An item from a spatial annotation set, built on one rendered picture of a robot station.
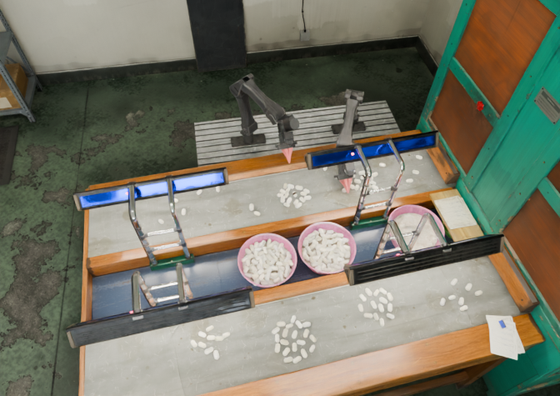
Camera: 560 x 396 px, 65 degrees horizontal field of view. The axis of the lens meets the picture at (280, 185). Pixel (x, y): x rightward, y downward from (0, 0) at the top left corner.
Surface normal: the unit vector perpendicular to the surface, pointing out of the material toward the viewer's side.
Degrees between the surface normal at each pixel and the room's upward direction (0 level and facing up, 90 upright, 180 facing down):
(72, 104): 0
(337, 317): 0
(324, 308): 0
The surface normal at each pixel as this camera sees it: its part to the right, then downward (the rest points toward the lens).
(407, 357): 0.01, -0.60
